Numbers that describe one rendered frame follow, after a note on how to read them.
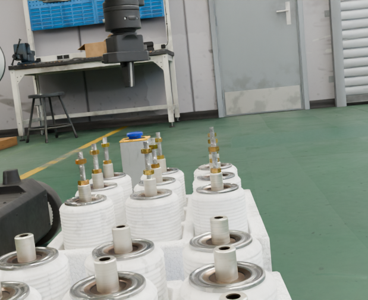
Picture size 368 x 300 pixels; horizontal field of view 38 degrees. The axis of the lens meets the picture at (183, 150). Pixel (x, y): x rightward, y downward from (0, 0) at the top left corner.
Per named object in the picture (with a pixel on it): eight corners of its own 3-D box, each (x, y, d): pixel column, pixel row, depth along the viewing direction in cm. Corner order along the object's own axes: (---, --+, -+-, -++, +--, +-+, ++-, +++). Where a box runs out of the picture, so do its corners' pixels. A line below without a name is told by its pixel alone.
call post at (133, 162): (132, 264, 137) (118, 142, 133) (136, 255, 144) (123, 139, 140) (160, 262, 136) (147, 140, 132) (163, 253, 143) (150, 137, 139)
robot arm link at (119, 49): (115, 61, 126) (109, 9, 124) (94, 65, 133) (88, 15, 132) (158, 59, 134) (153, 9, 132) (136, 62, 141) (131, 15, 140)
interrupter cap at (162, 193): (164, 201, 91) (163, 197, 91) (123, 202, 93) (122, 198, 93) (178, 191, 98) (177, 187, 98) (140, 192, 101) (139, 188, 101)
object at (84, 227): (85, 287, 105) (74, 196, 102) (131, 287, 102) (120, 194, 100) (61, 308, 96) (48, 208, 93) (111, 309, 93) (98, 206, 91)
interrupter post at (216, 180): (218, 193, 94) (216, 174, 93) (207, 191, 95) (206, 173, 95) (227, 190, 95) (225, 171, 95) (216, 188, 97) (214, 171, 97)
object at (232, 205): (230, 302, 91) (220, 197, 89) (189, 291, 98) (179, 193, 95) (263, 283, 98) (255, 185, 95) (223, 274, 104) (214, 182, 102)
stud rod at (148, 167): (153, 182, 96) (148, 140, 95) (152, 183, 95) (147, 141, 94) (147, 183, 96) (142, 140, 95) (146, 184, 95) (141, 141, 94)
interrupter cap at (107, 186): (118, 183, 112) (118, 180, 112) (116, 190, 105) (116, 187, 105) (82, 187, 112) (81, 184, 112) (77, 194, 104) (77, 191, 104)
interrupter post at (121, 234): (112, 257, 64) (109, 230, 64) (115, 250, 66) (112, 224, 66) (132, 255, 64) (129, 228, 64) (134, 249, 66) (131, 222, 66)
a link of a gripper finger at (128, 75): (126, 87, 135) (123, 62, 135) (133, 86, 133) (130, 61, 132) (120, 87, 134) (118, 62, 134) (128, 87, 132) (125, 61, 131)
